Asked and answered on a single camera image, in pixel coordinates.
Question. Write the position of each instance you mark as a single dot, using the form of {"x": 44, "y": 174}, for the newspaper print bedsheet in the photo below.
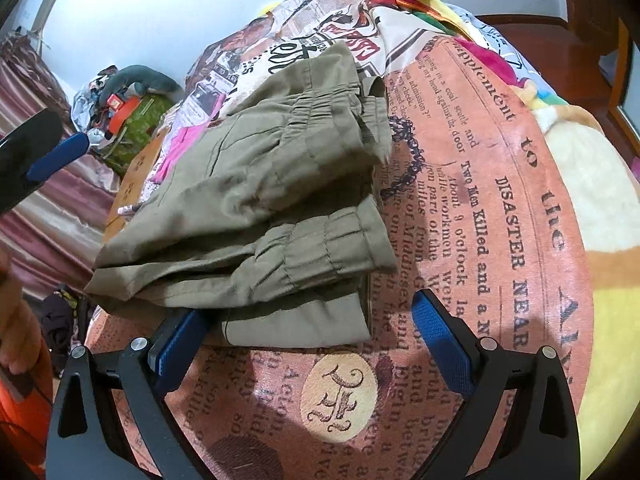
{"x": 450, "y": 210}

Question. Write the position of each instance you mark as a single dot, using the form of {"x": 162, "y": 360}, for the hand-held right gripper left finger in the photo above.
{"x": 172, "y": 355}

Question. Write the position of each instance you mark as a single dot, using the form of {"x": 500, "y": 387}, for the striped red curtain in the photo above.
{"x": 45, "y": 220}

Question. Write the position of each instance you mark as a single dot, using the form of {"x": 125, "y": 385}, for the grey plush toy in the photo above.
{"x": 147, "y": 80}

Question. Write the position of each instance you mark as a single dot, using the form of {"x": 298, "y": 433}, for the yellow wooden board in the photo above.
{"x": 132, "y": 180}

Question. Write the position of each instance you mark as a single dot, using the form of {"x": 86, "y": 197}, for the colourful plush blanket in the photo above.
{"x": 590, "y": 170}

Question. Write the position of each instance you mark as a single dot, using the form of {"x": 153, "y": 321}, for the dark clothes heap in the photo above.
{"x": 60, "y": 320}

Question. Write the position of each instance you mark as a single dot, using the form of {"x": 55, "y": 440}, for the green patterned bag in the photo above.
{"x": 145, "y": 130}

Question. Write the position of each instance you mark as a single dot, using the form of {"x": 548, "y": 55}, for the khaki pants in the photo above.
{"x": 260, "y": 200}

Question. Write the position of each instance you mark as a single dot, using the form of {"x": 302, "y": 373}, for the pile of mixed clothes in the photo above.
{"x": 90, "y": 105}

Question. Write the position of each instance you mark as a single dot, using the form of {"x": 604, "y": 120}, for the orange box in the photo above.
{"x": 122, "y": 112}

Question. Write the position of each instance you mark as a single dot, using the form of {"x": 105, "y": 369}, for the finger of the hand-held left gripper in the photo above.
{"x": 30, "y": 132}
{"x": 60, "y": 157}

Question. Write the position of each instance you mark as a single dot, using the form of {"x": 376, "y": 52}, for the person's orange clothing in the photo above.
{"x": 20, "y": 430}

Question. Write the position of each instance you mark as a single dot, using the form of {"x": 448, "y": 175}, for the pink cloth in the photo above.
{"x": 175, "y": 155}

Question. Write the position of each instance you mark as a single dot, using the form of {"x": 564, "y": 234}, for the person's left forearm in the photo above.
{"x": 20, "y": 320}

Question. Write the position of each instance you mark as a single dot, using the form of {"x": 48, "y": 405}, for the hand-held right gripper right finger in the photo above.
{"x": 442, "y": 340}

